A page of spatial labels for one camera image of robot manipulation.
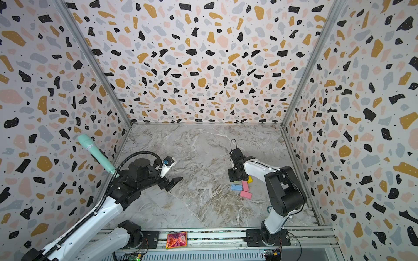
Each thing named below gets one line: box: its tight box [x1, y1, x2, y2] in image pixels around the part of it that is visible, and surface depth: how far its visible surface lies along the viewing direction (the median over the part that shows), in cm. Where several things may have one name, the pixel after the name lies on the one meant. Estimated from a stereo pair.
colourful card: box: [166, 231, 188, 250], surface depth 74 cm
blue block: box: [231, 183, 243, 191], surface depth 92 cm
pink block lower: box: [240, 190, 253, 200], surface depth 90 cm
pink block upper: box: [241, 180, 250, 192], surface depth 92 cm
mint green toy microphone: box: [77, 133, 120, 179], surface depth 71 cm
